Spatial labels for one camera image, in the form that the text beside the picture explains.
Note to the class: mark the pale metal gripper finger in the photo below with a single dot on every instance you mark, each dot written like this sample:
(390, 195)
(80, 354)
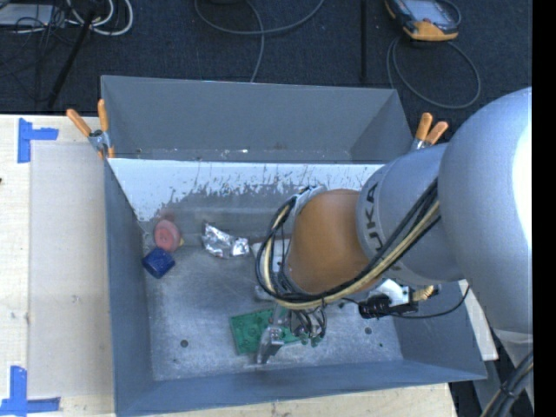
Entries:
(276, 341)
(264, 349)

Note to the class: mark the dark green flat block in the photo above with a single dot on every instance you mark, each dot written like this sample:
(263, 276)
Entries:
(247, 328)

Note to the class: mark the grey metal bin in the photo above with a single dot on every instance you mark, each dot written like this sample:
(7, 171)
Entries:
(208, 302)

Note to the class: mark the crumpled silver foil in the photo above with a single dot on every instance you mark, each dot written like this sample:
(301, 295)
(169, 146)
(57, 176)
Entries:
(221, 242)

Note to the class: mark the blue block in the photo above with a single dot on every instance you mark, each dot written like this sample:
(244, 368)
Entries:
(158, 263)

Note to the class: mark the red round toy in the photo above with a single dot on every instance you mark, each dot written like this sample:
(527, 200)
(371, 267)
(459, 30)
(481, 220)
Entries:
(167, 235)

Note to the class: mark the black cylinder on white bracket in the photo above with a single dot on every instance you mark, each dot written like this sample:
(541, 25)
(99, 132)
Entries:
(380, 306)

